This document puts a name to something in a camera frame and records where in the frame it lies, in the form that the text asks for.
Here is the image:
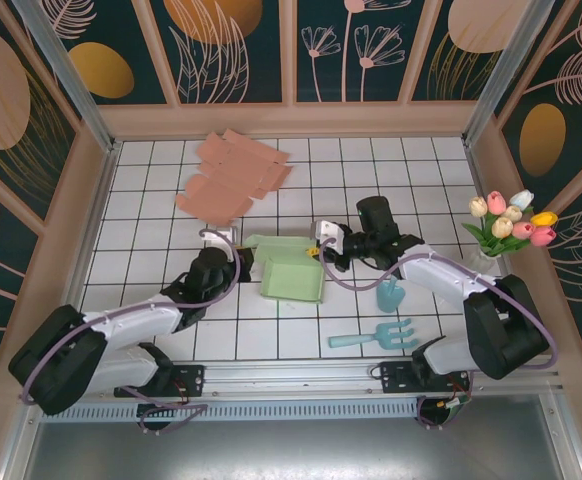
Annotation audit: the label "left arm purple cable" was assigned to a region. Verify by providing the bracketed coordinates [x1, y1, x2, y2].
[20, 229, 245, 435]

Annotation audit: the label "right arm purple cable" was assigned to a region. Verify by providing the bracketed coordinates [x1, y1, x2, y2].
[319, 237, 560, 431]

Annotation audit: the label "green paper box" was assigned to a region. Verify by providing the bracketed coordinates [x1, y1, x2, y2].
[240, 232, 327, 305]

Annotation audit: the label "green circuit board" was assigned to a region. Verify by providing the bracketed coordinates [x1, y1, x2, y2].
[437, 397, 472, 419]

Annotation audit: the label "pastel tulip bouquet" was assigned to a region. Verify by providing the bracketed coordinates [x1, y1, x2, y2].
[460, 189, 560, 259]

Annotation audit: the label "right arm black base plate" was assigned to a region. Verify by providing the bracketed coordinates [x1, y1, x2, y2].
[379, 360, 472, 396]

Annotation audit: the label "light blue toy rake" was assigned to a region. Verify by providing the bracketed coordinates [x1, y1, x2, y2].
[327, 318, 419, 351]

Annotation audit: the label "dark panel, golden circle, leaves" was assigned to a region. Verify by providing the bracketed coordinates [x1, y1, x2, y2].
[148, 0, 293, 106]

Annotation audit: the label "aluminium frame post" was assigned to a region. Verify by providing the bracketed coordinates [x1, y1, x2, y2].
[10, 0, 122, 154]
[463, 0, 567, 146]

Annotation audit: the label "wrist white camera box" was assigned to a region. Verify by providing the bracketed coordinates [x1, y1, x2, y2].
[204, 225, 240, 251]
[310, 219, 352, 251]

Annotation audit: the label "dark panel, golden oval, feathers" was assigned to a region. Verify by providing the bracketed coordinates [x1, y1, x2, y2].
[493, 0, 582, 211]

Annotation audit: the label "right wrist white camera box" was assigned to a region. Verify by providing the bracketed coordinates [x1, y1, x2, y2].
[310, 219, 352, 251]

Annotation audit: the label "dark panel, large peach circle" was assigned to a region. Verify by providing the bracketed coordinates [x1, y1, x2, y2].
[0, 0, 83, 229]

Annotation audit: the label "grey slotted cable duct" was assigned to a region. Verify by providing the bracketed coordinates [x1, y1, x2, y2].
[38, 398, 422, 422]

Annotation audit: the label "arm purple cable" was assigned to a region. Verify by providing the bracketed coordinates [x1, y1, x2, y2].
[20, 229, 245, 435]
[319, 237, 560, 431]

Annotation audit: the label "aluminium rail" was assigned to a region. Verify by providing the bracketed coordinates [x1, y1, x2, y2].
[18, 353, 565, 401]

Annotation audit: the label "dark panel, small golden oval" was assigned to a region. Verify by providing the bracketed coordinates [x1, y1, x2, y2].
[53, 0, 171, 106]

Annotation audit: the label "dark panel with pink flowers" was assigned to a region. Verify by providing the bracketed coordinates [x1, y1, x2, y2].
[293, 0, 412, 106]

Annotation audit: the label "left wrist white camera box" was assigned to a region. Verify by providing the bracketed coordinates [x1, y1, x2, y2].
[204, 225, 240, 251]

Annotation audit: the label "light blue toy trowel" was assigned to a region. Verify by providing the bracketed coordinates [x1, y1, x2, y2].
[374, 277, 406, 315]

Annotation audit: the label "grey metal sheet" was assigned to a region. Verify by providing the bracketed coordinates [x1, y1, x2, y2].
[0, 392, 582, 480]

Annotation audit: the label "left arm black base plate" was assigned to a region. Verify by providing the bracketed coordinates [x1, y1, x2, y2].
[114, 363, 206, 399]

